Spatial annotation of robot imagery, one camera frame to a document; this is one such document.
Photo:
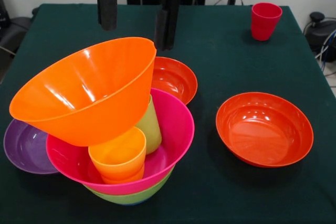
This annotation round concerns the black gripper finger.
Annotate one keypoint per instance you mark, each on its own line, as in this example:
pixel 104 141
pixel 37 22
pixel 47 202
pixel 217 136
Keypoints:
pixel 107 6
pixel 166 24

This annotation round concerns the red plastic bowl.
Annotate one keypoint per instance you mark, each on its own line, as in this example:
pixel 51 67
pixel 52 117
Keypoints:
pixel 265 129
pixel 176 77

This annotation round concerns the orange plastic bowl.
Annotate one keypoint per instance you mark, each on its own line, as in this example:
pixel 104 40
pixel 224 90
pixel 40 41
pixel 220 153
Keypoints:
pixel 86 90

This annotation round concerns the pink plastic bowl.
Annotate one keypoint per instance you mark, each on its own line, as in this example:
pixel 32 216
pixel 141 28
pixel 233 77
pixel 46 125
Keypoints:
pixel 176 124

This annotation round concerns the green plastic cup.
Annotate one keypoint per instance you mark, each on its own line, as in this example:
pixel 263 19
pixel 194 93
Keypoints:
pixel 152 129

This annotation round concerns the yellow plastic cup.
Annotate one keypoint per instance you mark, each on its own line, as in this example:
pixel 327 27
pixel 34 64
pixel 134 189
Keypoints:
pixel 120 158

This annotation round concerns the green plastic bowl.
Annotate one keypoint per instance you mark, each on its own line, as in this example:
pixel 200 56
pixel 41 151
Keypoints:
pixel 136 195

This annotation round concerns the red plastic cup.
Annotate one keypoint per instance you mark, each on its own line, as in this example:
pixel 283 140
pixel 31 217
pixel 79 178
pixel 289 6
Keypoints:
pixel 263 24

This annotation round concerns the purple plastic bowl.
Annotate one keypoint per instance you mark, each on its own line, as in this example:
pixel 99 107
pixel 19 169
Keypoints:
pixel 23 150

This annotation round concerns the dark green tablecloth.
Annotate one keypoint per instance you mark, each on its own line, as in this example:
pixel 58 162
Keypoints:
pixel 236 195

